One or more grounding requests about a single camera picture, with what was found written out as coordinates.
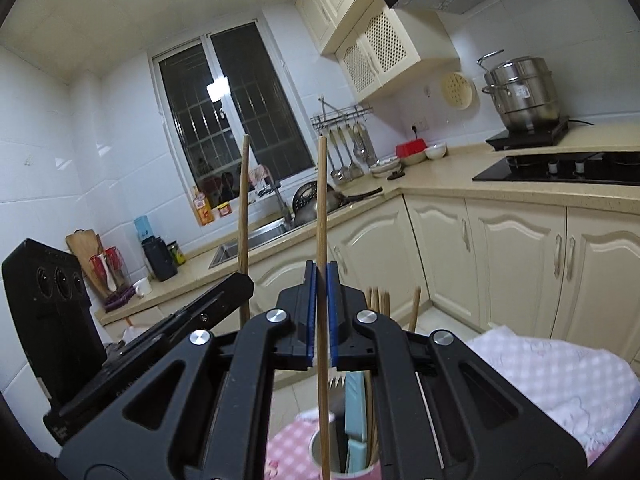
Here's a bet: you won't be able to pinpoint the light wooden chopstick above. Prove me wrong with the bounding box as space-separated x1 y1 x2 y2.
236 134 253 328

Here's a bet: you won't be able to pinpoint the pink cylindrical utensil holder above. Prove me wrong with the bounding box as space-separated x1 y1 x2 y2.
294 408 382 479

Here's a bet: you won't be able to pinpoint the dark brown wooden chopstick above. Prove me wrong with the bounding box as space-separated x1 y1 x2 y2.
316 136 331 480

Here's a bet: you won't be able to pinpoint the cream lower kitchen cabinets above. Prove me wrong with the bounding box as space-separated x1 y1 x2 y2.
96 186 640 361

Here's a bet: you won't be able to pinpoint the dark kitchen window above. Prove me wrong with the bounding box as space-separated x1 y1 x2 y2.
157 22 314 207

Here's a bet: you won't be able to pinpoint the black electric kettle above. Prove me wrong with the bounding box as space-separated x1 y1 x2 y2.
141 236 178 282

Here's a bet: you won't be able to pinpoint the white mug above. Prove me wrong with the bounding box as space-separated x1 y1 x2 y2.
134 278 152 298

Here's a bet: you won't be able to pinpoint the stainless steel sink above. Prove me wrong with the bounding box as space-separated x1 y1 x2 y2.
208 219 293 269

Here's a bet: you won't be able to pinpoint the red utensil holder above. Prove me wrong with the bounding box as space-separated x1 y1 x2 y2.
90 246 134 312

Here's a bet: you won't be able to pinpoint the pink checkered tablecloth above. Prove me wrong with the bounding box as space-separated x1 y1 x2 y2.
264 418 321 480

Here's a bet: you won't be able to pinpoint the orange bottle on windowsill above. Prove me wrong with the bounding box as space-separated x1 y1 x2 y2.
192 186 215 226

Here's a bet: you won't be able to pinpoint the wooden cutting board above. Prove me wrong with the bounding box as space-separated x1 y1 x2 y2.
65 229 103 280

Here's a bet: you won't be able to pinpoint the white bear fringed cloth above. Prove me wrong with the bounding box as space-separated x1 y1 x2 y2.
466 326 639 463

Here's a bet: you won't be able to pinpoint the chrome faucet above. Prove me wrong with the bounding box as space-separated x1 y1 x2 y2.
269 180 294 228

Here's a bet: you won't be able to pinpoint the steel wok in sink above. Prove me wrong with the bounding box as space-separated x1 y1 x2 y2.
292 181 383 228

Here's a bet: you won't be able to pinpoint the hanging utensil rack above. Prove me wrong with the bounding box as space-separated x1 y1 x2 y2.
310 94 378 185

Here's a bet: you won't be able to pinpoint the white bowl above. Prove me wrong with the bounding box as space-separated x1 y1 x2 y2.
424 142 447 160

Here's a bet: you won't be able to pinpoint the red container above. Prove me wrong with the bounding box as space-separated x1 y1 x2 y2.
395 139 426 158

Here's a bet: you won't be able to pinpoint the black gas stove top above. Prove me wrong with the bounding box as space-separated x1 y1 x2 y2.
473 152 640 186

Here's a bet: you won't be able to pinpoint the black induction cooker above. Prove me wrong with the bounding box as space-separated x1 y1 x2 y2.
486 116 592 152

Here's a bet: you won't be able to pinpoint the stainless steel steamer pot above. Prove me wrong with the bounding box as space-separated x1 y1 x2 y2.
476 49 561 131

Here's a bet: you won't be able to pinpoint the cream upper lattice cabinet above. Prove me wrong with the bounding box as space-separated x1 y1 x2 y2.
296 0 458 103

